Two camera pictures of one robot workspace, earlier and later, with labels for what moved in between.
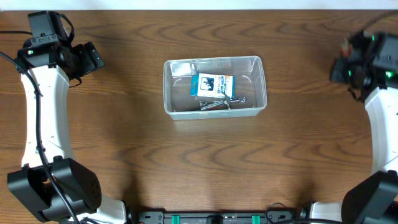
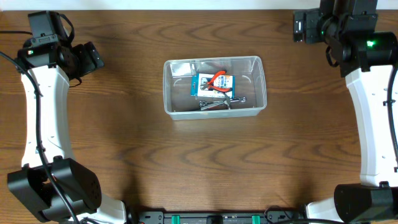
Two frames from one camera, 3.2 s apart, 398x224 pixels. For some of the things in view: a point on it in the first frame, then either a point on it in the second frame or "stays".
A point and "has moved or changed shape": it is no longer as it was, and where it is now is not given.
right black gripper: x=341 y=63 to x=313 y=17
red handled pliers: x=345 y=48 has moved or changed shape
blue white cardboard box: x=212 y=85 stays
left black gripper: x=85 y=65 stays
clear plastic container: x=214 y=87 stays
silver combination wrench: x=204 y=105 stays
